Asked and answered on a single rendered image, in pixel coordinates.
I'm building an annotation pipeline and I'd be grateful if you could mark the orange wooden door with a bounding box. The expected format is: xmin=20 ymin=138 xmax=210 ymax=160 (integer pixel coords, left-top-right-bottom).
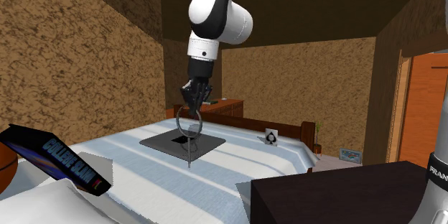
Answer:
xmin=398 ymin=52 xmax=448 ymax=169

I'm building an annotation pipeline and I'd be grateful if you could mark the white pillow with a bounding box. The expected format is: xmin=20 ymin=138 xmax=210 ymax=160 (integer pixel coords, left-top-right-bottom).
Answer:
xmin=0 ymin=177 xmax=121 ymax=224

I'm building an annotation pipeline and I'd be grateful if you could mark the flat grey square slab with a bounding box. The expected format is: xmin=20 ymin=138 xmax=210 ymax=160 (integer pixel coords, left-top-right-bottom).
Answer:
xmin=139 ymin=127 xmax=227 ymax=163

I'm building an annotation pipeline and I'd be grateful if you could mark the black game box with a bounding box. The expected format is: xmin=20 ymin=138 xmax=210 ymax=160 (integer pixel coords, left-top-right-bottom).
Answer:
xmin=0 ymin=123 xmax=113 ymax=197

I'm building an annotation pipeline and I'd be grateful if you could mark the dark robot stand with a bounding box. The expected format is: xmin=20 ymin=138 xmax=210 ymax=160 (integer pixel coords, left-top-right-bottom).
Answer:
xmin=249 ymin=160 xmax=432 ymax=224

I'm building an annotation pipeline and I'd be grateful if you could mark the orange basketball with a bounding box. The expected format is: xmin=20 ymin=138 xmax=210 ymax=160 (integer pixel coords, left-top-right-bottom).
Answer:
xmin=0 ymin=141 xmax=19 ymax=193

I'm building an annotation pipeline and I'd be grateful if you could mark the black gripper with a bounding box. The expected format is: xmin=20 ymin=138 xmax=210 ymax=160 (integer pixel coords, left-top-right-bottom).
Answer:
xmin=179 ymin=57 xmax=215 ymax=117

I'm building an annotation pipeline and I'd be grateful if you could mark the bed with striped blanket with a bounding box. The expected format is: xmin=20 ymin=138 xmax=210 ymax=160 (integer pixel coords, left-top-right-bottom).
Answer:
xmin=0 ymin=103 xmax=320 ymax=224

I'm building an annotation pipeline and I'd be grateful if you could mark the small framed picture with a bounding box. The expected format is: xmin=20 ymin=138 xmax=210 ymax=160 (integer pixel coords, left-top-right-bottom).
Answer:
xmin=338 ymin=147 xmax=363 ymax=166

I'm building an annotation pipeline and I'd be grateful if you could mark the small potted plant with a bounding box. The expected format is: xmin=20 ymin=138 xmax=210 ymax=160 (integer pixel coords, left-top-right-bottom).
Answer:
xmin=312 ymin=120 xmax=325 ymax=157

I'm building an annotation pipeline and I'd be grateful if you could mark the white spade playing card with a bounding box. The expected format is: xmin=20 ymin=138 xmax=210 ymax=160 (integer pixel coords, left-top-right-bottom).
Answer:
xmin=264 ymin=128 xmax=279 ymax=146

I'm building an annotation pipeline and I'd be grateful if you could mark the wooden dresser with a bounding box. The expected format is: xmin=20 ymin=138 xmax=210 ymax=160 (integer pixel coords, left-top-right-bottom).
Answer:
xmin=165 ymin=98 xmax=245 ymax=119

